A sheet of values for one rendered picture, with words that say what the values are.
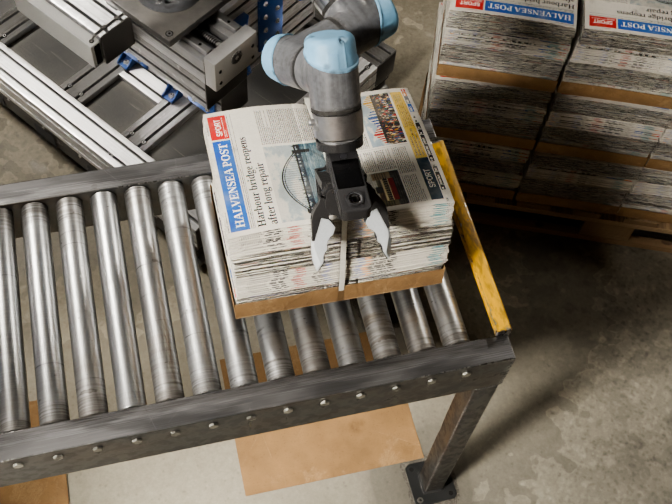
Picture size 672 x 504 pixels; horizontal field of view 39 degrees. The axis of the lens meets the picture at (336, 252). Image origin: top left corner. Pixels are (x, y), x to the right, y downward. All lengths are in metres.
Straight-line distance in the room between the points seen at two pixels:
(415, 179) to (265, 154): 0.25
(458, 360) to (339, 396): 0.22
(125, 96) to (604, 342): 1.51
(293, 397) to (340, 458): 0.82
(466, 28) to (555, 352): 0.95
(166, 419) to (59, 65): 1.49
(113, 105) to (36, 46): 0.32
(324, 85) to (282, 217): 0.25
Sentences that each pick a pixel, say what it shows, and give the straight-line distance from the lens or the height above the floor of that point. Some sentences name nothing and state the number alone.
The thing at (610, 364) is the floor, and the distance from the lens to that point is 2.70.
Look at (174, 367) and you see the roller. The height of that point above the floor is 0.79.
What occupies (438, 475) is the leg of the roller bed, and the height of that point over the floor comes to 0.14.
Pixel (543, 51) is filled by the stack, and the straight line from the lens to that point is 2.24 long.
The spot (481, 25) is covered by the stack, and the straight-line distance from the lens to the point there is 2.19.
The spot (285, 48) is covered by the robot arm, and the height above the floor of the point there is 1.26.
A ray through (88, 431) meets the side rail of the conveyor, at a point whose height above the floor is 0.80.
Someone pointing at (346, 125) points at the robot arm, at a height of 1.24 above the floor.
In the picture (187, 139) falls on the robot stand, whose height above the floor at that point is 0.21.
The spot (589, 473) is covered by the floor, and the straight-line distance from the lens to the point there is 2.57.
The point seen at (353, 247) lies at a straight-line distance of 1.57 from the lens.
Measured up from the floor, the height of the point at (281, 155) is 1.04.
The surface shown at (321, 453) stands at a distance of 2.45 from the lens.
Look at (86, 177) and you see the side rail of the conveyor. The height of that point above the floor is 0.80.
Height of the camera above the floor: 2.33
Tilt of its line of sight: 59 degrees down
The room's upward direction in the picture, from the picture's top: 7 degrees clockwise
